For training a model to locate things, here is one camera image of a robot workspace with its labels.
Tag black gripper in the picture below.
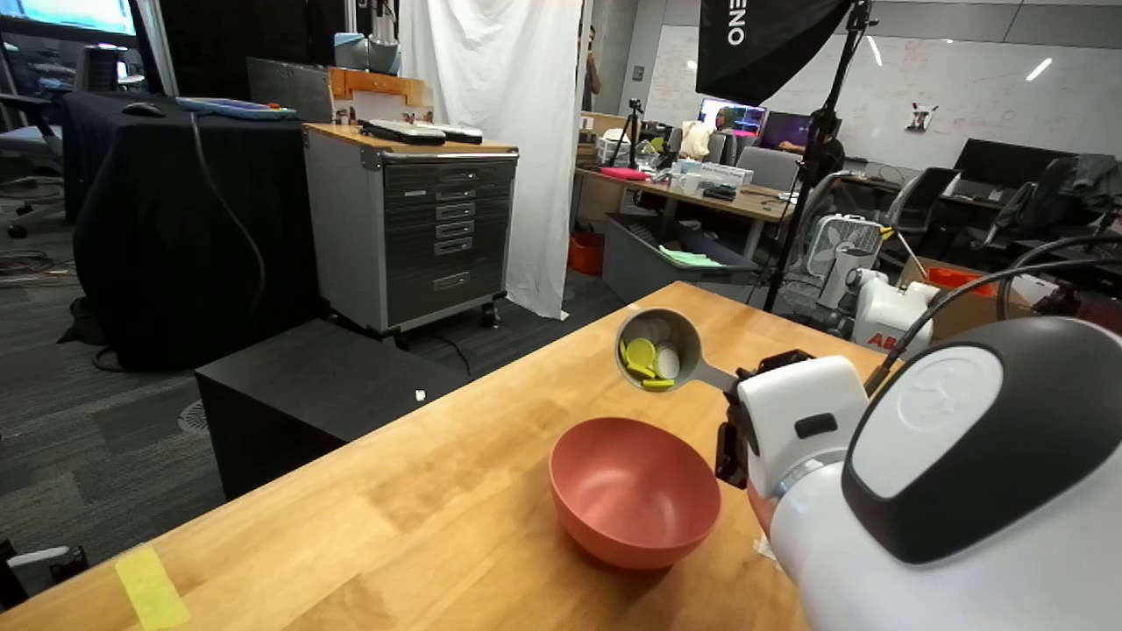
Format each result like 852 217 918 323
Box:
712 343 816 491

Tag grey measuring cup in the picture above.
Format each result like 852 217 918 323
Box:
614 304 738 398

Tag yellow and white candy pieces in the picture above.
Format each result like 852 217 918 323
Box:
618 332 682 398

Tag pink bowl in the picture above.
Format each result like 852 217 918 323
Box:
542 415 724 576

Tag white ABB robot part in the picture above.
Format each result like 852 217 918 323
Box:
847 262 943 356

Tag white box fan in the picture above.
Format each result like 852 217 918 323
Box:
801 211 887 309

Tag red box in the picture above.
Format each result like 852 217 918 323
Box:
569 226 605 281

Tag cluttered wooden desk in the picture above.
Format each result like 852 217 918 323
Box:
593 170 799 268

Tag cardboard box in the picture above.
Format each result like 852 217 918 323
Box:
895 255 1046 343

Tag purple laptop screen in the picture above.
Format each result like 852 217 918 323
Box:
758 110 819 155

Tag black light stand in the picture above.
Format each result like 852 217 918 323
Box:
760 0 877 315

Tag grey metal drawer cabinet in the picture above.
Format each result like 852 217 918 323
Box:
300 121 523 342

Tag black storage crates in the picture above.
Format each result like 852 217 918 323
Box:
931 136 1122 268

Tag white curtain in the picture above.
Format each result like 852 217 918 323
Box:
397 0 585 323

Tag black softbox light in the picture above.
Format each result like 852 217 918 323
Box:
694 0 855 110

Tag black low platform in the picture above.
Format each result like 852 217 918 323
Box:
191 315 469 502

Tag black keyboard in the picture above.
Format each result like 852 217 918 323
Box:
354 116 448 149

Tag open wooden box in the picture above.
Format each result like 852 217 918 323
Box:
324 65 435 128

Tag yellow tape strip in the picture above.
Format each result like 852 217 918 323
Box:
113 545 191 631

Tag black draped table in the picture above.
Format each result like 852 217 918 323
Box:
61 90 324 375

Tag black backdrop panel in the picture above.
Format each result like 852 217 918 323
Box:
155 0 347 101

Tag dark mug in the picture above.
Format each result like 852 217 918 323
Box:
80 42 126 94

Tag bright monitor screen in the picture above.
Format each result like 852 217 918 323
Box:
0 0 140 42

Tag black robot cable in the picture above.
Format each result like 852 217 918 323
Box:
861 232 1122 398

